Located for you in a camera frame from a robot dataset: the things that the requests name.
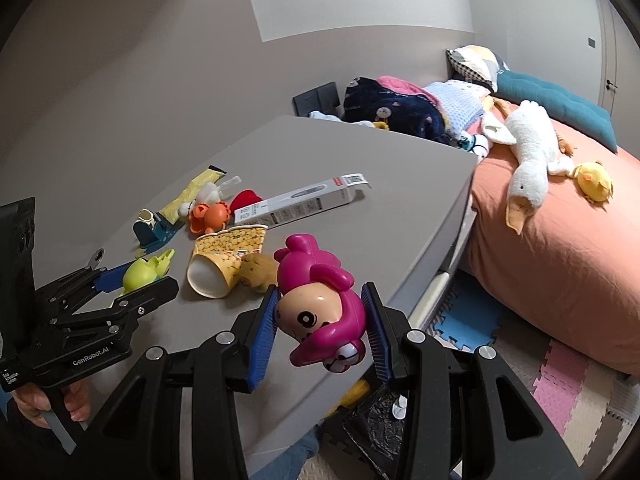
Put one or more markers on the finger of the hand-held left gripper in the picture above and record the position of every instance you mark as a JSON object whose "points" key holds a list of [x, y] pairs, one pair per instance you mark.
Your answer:
{"points": [[107, 280], [145, 300]]}

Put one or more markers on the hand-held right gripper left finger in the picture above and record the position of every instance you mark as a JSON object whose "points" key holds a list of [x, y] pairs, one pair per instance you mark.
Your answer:
{"points": [[262, 340]]}

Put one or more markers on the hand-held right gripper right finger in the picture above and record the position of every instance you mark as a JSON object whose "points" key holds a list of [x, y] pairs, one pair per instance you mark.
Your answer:
{"points": [[377, 335]]}

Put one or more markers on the green plastic toy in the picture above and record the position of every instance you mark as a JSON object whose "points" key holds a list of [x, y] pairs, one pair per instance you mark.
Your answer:
{"points": [[137, 275]]}

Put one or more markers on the brown animal toy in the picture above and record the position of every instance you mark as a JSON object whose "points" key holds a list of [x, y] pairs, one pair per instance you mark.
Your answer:
{"points": [[257, 270]]}

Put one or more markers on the teal plastic toy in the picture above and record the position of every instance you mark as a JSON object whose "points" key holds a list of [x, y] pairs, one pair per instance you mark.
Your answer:
{"points": [[160, 228]]}

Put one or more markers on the bin with black bag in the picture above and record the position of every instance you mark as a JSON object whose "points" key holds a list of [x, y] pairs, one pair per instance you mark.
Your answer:
{"points": [[375, 410]]}

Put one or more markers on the pink monkey toy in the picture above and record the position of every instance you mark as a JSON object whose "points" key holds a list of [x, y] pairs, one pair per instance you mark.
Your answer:
{"points": [[320, 280]]}

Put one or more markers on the yellow paper cup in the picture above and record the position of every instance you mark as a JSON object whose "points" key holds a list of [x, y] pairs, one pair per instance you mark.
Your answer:
{"points": [[225, 250]]}

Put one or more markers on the orange crab toy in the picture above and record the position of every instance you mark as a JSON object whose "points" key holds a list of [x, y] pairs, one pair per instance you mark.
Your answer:
{"points": [[215, 215]]}

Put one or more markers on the red plastic toy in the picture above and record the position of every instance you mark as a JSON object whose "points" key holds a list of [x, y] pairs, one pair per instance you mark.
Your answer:
{"points": [[245, 197]]}

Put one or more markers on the long white cardboard box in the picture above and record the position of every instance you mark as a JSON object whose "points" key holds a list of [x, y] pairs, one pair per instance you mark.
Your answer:
{"points": [[300, 200]]}

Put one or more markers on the person's left hand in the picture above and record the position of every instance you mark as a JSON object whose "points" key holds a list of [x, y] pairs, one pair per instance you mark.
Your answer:
{"points": [[75, 402]]}

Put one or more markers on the white table bar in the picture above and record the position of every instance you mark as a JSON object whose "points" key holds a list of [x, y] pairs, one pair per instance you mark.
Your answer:
{"points": [[434, 287]]}

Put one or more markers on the person's left leg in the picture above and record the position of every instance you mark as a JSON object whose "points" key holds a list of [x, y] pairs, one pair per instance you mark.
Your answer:
{"points": [[300, 455]]}

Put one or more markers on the yellow packet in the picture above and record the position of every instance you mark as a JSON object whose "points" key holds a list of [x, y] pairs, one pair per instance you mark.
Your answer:
{"points": [[192, 187]]}

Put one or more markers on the small white plush toy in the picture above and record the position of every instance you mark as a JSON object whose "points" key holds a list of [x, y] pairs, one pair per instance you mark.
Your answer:
{"points": [[212, 192]]}

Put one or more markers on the foam puzzle floor mat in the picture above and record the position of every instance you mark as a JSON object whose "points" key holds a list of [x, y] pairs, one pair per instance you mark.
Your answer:
{"points": [[575, 390]]}

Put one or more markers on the bed with orange sheet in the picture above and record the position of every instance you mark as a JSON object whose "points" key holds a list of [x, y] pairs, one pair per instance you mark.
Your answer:
{"points": [[575, 260]]}

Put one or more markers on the white printed cloth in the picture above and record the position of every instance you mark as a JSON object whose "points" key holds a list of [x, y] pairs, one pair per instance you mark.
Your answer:
{"points": [[472, 143]]}

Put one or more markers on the navy printed blanket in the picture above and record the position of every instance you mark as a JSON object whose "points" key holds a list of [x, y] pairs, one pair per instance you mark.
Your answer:
{"points": [[390, 105]]}

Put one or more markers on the white goose plush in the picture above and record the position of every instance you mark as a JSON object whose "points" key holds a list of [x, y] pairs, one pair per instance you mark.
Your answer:
{"points": [[530, 150]]}

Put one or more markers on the light blue blanket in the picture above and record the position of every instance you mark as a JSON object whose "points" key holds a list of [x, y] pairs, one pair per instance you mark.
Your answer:
{"points": [[460, 102]]}

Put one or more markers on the pink cloth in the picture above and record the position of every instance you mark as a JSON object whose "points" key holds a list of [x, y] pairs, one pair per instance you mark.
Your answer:
{"points": [[400, 85]]}

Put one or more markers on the yellow duck plush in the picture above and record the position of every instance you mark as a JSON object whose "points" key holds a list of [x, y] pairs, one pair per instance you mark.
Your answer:
{"points": [[592, 177]]}

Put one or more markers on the patterned pillow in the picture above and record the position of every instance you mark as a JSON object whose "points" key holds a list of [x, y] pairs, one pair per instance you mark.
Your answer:
{"points": [[475, 62]]}

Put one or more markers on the teal cushion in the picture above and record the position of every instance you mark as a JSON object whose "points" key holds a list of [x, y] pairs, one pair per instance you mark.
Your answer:
{"points": [[550, 95]]}

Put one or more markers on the white door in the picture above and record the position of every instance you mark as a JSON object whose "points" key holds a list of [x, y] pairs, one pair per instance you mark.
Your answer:
{"points": [[612, 60]]}

